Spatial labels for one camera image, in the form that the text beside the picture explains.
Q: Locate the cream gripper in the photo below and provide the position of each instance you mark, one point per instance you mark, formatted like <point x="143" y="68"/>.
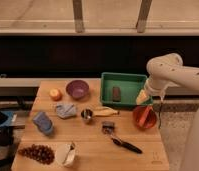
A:
<point x="142" y="97"/>

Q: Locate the red chili pepper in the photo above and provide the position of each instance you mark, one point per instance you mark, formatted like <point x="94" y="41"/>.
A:
<point x="144" y="115"/>

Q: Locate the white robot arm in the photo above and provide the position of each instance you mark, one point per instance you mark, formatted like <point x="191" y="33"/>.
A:
<point x="163" y="71"/>

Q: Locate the metal measuring cup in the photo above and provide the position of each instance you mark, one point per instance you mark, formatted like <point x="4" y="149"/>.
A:
<point x="87" y="115"/>

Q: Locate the orange bowl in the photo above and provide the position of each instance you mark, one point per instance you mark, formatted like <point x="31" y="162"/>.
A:
<point x="150" y="121"/>

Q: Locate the green plastic tray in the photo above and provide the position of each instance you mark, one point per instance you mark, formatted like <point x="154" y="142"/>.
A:
<point x="129" y="85"/>

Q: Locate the yellow banana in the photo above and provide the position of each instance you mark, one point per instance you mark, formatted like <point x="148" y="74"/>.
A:
<point x="105" y="112"/>

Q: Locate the purple bowl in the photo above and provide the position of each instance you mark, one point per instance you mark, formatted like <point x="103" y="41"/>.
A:
<point x="77" y="89"/>

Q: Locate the grey blue cloth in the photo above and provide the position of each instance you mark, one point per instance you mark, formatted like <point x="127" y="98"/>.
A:
<point x="66" y="110"/>

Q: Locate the red yellow apple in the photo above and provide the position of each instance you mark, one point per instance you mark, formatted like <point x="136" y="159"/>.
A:
<point x="55" y="94"/>

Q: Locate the blue sponge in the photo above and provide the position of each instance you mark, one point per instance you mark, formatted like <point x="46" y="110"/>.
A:
<point x="43" y="123"/>

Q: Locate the bunch of dark grapes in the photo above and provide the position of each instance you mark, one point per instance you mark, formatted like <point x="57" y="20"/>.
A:
<point x="40" y="153"/>

